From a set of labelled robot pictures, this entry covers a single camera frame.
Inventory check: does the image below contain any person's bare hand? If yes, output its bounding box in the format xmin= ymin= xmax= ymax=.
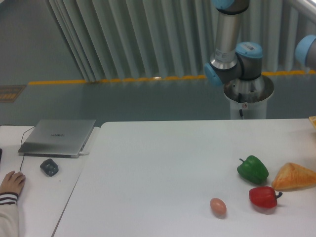
xmin=0 ymin=171 xmax=26 ymax=196

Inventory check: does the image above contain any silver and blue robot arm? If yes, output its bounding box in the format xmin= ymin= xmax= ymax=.
xmin=204 ymin=0 xmax=316 ymax=85

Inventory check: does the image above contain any white striped sleeve forearm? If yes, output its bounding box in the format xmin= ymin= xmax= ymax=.
xmin=0 ymin=192 xmax=19 ymax=237

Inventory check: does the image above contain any green bell pepper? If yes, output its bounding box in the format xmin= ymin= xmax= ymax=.
xmin=237 ymin=155 xmax=269 ymax=185

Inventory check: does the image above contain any red bell pepper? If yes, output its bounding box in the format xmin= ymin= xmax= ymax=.
xmin=249 ymin=186 xmax=283 ymax=208

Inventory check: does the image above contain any small black gadget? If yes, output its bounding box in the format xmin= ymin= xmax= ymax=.
xmin=40 ymin=158 xmax=59 ymax=177

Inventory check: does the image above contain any silver closed laptop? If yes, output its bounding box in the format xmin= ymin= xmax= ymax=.
xmin=18 ymin=119 xmax=95 ymax=158

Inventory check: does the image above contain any brown floor mat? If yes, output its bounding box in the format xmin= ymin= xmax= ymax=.
xmin=0 ymin=85 xmax=27 ymax=103

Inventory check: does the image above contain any pleated white curtain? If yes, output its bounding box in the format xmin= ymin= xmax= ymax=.
xmin=47 ymin=0 xmax=316 ymax=82

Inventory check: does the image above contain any brown egg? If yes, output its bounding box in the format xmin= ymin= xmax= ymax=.
xmin=210 ymin=198 xmax=227 ymax=217

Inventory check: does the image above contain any triangular toasted bread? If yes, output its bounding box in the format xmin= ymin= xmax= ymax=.
xmin=272 ymin=162 xmax=316 ymax=191

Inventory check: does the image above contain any yellow box corner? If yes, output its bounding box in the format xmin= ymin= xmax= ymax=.
xmin=309 ymin=116 xmax=316 ymax=129

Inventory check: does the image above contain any black laptop cable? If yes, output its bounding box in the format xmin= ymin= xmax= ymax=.
xmin=0 ymin=124 xmax=37 ymax=173

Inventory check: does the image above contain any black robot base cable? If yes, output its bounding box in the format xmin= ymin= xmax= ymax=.
xmin=237 ymin=93 xmax=245 ymax=120

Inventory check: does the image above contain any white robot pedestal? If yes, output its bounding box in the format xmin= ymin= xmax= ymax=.
xmin=224 ymin=75 xmax=274 ymax=119

